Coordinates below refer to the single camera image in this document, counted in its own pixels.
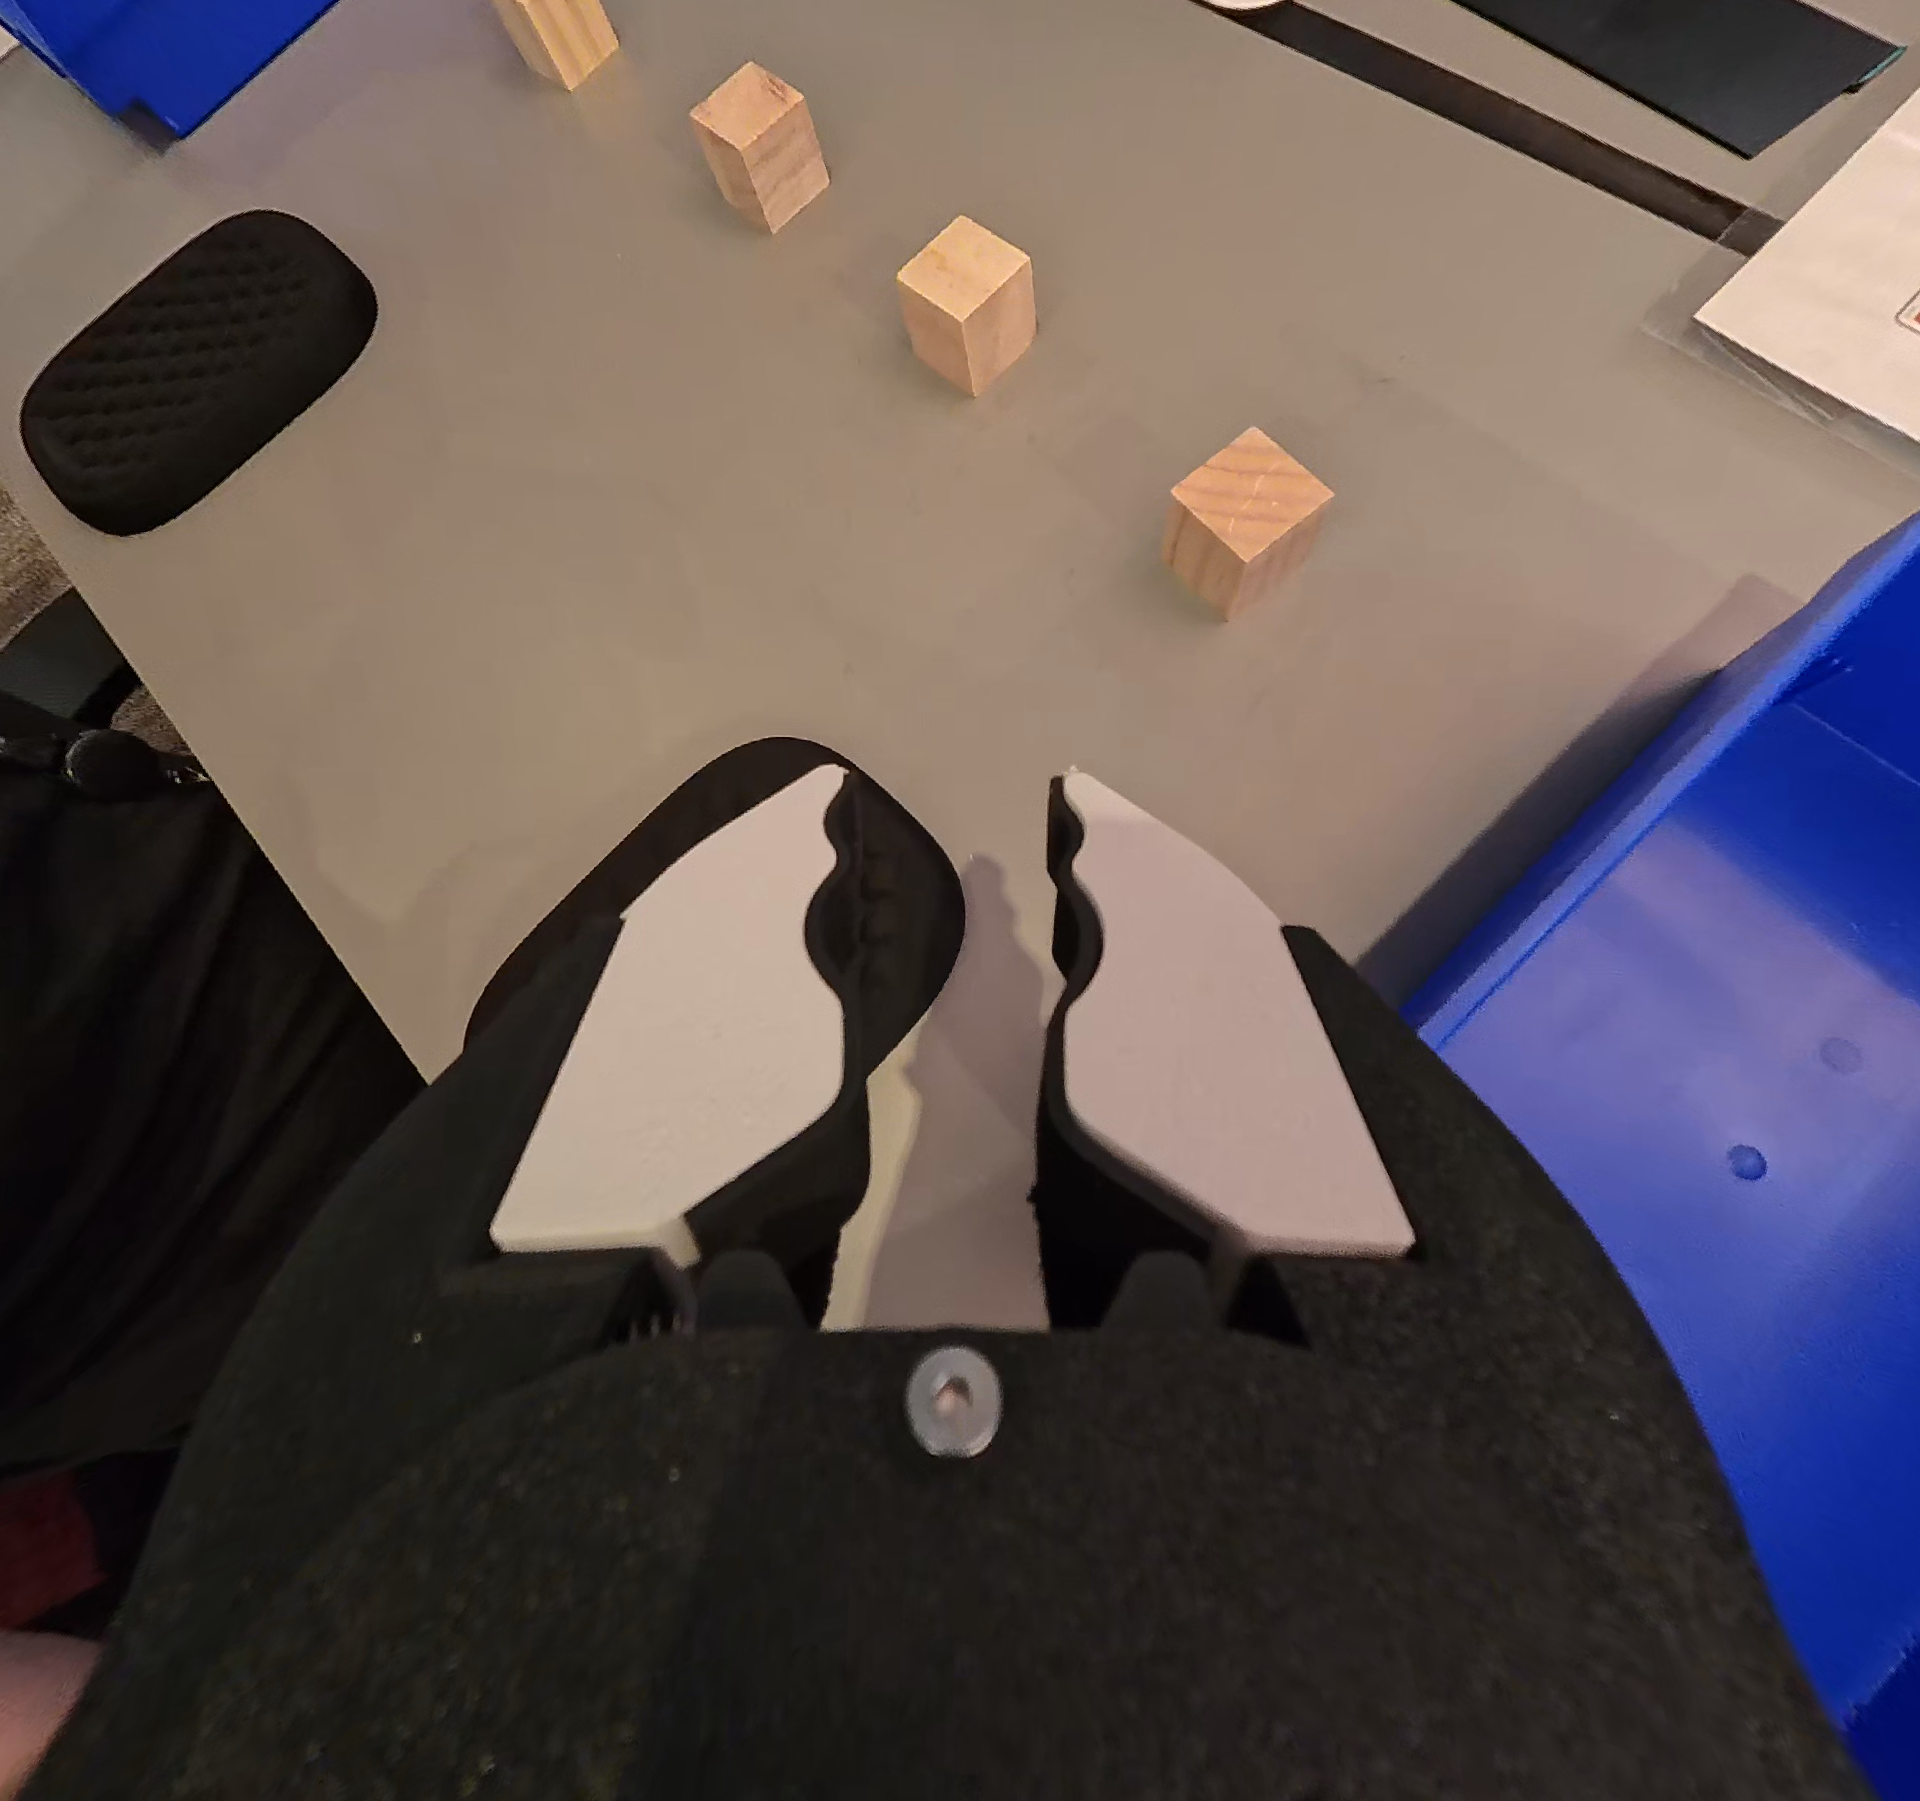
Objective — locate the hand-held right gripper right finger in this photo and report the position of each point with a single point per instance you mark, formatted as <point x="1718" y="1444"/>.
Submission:
<point x="1215" y="1081"/>

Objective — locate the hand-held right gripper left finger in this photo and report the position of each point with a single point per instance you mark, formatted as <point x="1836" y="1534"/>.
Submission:
<point x="676" y="1067"/>

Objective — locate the wooden cube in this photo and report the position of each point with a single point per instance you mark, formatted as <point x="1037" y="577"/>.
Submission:
<point x="546" y="1"/>
<point x="967" y="293"/>
<point x="756" y="136"/>
<point x="1253" y="498"/>

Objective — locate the black textured wrist pad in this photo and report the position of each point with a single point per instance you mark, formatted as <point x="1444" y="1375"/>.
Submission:
<point x="195" y="378"/>
<point x="915" y="931"/>

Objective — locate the person's leg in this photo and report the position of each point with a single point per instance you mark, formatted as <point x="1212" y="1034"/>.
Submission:
<point x="38" y="1690"/>

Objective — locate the instruction sheet in plastic sleeve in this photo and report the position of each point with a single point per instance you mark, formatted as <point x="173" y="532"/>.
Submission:
<point x="1832" y="288"/>

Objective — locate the black rectangular table plate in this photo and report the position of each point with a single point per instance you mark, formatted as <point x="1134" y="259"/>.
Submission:
<point x="1636" y="1"/>

